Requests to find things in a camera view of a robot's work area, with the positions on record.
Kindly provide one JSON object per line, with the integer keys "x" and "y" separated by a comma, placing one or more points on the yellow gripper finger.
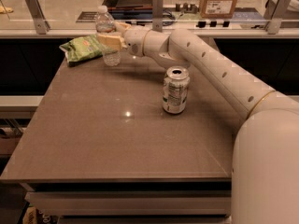
{"x": 122, "y": 27}
{"x": 112, "y": 40}

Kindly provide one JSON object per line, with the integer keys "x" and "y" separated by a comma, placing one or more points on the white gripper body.
{"x": 135, "y": 41}

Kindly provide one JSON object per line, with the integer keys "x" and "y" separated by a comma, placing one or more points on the clear plastic water bottle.
{"x": 104, "y": 23}

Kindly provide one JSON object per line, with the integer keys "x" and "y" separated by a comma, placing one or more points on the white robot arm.
{"x": 265, "y": 156}

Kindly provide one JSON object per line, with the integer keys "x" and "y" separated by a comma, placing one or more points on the green jalapeno chip bag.
{"x": 85, "y": 48}

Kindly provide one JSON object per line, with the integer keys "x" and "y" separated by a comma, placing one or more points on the silver green soda can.
{"x": 175, "y": 89}

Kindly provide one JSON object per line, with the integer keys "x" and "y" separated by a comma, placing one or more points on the brown cardboard box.
{"x": 217, "y": 9}

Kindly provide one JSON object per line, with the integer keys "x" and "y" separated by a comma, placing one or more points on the grey table drawer unit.
{"x": 132, "y": 199}

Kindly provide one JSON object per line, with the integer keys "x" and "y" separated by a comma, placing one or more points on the yellow printed box below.
{"x": 34, "y": 216}

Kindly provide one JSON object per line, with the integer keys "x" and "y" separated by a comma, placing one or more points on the middle metal glass bracket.
{"x": 157, "y": 15}

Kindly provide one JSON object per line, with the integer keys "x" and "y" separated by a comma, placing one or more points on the metal glass bracket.
{"x": 157, "y": 15}
{"x": 40, "y": 22}
{"x": 274, "y": 11}

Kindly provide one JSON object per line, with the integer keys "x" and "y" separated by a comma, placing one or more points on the left metal glass bracket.
{"x": 40, "y": 22}

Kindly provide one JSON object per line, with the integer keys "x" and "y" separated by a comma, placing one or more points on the right metal glass bracket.
{"x": 274, "y": 11}

